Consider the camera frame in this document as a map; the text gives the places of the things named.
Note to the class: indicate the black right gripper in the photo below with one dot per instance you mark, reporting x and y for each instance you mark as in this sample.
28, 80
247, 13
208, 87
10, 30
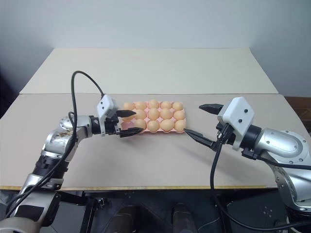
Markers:
223, 129

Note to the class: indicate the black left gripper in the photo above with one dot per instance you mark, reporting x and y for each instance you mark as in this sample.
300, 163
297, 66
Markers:
111, 127

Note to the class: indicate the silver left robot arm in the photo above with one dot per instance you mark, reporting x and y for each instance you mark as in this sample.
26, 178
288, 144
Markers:
80, 128

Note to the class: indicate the dark rounded shape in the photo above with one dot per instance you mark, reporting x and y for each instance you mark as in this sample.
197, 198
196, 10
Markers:
181, 216
126, 219

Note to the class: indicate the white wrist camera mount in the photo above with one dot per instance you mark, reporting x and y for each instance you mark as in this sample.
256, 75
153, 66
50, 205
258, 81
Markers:
106, 104
238, 114

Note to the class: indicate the pink egg tray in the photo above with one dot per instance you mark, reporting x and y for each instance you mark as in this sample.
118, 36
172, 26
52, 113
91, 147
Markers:
126, 125

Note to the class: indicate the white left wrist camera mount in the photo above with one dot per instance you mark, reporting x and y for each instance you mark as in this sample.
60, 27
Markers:
106, 104

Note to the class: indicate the black metal frame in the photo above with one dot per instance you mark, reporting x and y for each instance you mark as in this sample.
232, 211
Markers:
92, 206

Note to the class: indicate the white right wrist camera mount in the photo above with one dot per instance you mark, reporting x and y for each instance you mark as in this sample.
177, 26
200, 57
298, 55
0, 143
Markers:
238, 114

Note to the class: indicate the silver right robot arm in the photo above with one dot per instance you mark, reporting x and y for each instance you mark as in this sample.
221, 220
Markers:
281, 143

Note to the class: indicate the tan egg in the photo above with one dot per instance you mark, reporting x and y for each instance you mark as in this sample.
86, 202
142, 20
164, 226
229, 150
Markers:
140, 113
177, 106
153, 113
140, 123
167, 124
166, 112
126, 118
128, 105
140, 105
153, 104
153, 126
180, 125
179, 114
166, 104

